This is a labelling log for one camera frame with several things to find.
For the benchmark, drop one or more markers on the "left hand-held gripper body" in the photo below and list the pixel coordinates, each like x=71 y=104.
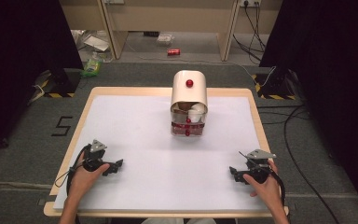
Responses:
x=94 y=157

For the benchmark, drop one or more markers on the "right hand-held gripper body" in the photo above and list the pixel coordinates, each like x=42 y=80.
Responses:
x=259 y=165

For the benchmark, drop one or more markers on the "person's left hand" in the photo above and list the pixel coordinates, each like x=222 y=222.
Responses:
x=85 y=180

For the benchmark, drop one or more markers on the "person's right hand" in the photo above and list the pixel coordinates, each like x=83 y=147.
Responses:
x=265 y=189

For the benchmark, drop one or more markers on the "wooden table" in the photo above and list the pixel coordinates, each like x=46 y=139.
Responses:
x=74 y=130

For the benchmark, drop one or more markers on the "white table mat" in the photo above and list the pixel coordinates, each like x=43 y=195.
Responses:
x=155 y=174

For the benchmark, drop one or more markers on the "red white packet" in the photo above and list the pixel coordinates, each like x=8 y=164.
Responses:
x=195 y=114

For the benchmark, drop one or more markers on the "black stand base striped tape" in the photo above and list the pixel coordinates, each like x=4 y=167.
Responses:
x=62 y=84
x=275 y=85

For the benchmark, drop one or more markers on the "brown round object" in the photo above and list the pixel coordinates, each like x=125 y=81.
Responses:
x=184 y=106

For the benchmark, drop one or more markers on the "green packet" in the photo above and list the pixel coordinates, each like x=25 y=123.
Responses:
x=91 y=67

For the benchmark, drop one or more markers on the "white roll-lid storage box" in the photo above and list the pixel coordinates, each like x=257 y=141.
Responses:
x=189 y=93

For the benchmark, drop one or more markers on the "black curtain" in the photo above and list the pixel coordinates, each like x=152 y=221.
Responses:
x=18 y=62
x=332 y=77

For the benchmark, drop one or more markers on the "white plastic bag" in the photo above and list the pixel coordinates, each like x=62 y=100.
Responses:
x=94 y=42

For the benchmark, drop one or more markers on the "red drink can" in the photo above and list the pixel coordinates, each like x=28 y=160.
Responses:
x=173 y=51

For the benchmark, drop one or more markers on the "small white packet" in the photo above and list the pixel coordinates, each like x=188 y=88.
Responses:
x=165 y=39

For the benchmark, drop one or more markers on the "beige desk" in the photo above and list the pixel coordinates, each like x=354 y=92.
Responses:
x=167 y=15

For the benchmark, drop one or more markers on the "white wall socket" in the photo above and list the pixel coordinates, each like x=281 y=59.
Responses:
x=250 y=2

